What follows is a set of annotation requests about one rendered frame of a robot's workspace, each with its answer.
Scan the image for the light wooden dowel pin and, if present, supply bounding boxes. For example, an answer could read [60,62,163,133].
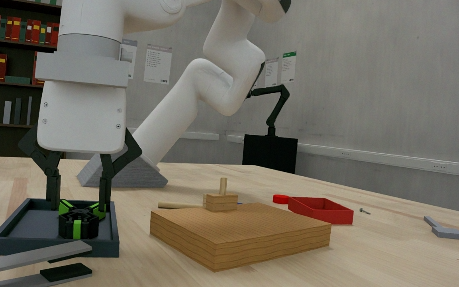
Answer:
[219,177,227,195]

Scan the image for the flat wooden board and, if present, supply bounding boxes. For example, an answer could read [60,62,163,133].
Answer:
[150,194,332,273]

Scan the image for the small light wooden block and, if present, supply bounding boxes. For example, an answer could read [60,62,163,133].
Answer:
[206,193,238,211]

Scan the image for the beige cylindrical rod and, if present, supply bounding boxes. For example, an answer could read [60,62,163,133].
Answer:
[158,201,202,209]

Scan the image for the red short cylinder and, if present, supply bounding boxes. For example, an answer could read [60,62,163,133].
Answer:
[273,195,289,204]

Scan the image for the red shallow tray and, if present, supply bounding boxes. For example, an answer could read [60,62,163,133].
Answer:
[288,197,354,224]

